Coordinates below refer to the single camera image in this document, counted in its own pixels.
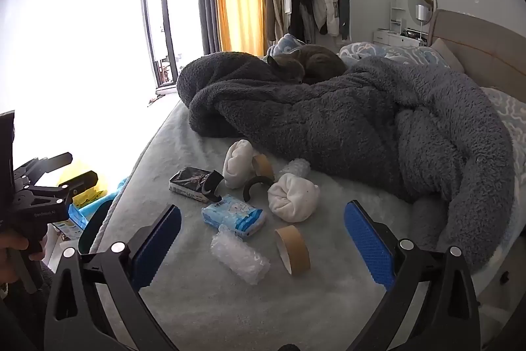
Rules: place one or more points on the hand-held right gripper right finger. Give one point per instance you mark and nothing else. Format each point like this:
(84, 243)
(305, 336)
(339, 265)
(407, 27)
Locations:
(368, 244)

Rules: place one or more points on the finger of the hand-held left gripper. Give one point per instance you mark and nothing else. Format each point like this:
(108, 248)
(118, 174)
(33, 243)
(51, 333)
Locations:
(53, 161)
(80, 180)

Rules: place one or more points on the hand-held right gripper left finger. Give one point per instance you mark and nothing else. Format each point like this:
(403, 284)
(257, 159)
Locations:
(158, 244)

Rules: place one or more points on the black snack packet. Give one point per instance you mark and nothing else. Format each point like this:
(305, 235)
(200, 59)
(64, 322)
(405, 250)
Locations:
(187, 182)

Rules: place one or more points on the blue tissue packet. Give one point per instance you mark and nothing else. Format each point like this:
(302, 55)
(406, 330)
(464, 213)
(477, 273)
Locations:
(232, 217)

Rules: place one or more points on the person's left forearm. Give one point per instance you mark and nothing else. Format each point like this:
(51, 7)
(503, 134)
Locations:
(20, 318)

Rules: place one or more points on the person's left hand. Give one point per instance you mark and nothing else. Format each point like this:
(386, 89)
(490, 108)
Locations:
(18, 244)

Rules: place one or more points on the yellow plastic bag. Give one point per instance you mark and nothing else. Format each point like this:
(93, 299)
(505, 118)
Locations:
(88, 197)

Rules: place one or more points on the large cardboard tape roll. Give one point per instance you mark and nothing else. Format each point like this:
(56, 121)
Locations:
(296, 252)

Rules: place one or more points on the large bubble wrap piece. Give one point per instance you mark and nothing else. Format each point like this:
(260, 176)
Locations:
(240, 258)

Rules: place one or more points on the black curved plastic piece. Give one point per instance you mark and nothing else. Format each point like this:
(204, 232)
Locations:
(213, 180)
(248, 188)

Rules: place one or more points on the white rolled sock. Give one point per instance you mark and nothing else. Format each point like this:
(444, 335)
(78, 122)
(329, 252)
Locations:
(237, 166)
(291, 201)

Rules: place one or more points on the grey bed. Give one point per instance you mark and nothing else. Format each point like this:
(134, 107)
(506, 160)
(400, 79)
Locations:
(230, 301)

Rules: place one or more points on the small bubble wrap piece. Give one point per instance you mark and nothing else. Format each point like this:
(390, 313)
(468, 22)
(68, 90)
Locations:
(296, 169)

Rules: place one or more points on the grey fleece blanket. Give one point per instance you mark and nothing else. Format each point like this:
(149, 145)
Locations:
(349, 129)

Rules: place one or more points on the small cardboard tape roll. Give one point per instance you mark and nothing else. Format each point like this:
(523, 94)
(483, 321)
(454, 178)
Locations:
(267, 168)

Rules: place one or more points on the grey cat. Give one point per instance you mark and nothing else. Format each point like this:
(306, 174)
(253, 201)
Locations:
(316, 61)

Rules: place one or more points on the blue patterned duvet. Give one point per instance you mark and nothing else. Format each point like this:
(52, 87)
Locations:
(390, 53)

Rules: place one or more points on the beige pillow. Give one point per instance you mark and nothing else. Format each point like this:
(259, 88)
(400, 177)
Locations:
(446, 53)

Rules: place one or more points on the white dresser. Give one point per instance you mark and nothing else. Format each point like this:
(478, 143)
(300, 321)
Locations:
(386, 36)

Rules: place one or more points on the beige bed headboard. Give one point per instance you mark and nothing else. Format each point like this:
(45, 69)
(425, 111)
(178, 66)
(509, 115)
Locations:
(485, 46)

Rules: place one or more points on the silver table lamp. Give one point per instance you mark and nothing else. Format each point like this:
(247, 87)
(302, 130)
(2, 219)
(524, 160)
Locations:
(421, 11)

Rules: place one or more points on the grey garment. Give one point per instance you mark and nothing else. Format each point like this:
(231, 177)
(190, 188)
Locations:
(344, 5)

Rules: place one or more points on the black balcony door frame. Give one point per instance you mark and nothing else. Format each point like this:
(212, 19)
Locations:
(166, 5)

